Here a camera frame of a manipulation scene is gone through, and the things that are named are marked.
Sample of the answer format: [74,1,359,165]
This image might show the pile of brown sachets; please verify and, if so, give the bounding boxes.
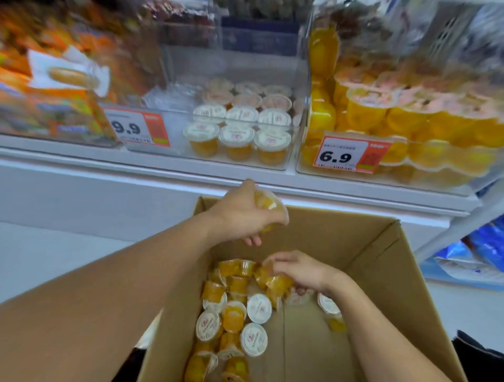
[314,2,394,40]

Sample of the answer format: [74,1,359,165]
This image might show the pile of yellow jelly cups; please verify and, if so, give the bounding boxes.
[183,258,349,382]

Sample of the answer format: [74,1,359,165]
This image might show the person's right hand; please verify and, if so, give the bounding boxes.
[261,250,347,298]

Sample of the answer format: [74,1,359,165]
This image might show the person's right forearm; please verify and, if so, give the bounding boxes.
[330,271,454,382]

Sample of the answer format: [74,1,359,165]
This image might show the cluster of white-lid jelly cups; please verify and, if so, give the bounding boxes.
[183,77,304,166]

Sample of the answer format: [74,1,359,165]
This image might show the person's left hand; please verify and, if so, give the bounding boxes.
[204,179,290,248]

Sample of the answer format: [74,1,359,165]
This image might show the pile of silver foil packets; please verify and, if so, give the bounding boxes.
[393,0,504,68]

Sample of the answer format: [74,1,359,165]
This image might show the white wire mesh panel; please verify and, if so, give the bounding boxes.
[417,4,504,63]

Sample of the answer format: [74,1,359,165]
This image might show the dark blue card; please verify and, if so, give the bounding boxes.
[220,15,302,57]

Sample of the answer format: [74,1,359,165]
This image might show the person's white shoe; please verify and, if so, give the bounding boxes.
[135,311,164,350]

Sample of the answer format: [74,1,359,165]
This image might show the person's left forearm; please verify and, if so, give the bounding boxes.
[0,212,221,382]

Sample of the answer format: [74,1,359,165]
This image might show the orange white price tag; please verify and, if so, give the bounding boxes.
[103,106,171,148]
[313,135,393,174]

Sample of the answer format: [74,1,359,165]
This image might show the pile of orange snack packets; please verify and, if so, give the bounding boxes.
[0,0,166,144]

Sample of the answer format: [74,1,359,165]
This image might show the yellow jelly cup white lid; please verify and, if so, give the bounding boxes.
[254,266,295,299]
[254,188,290,235]

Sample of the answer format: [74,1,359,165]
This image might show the person's black trousers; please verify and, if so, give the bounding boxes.
[112,330,504,382]

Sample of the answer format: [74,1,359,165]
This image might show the brown cardboard box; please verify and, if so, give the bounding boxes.
[138,196,469,382]

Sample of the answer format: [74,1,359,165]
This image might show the pile of red snack packets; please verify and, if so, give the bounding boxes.
[141,0,217,26]

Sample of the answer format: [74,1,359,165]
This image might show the crumpled clear plastic bag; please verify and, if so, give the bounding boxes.
[141,84,205,115]

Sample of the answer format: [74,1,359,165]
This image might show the blue snack bags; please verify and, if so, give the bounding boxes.
[435,214,504,274]

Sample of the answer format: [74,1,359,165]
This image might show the white sausage packet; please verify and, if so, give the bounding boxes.
[26,45,111,98]

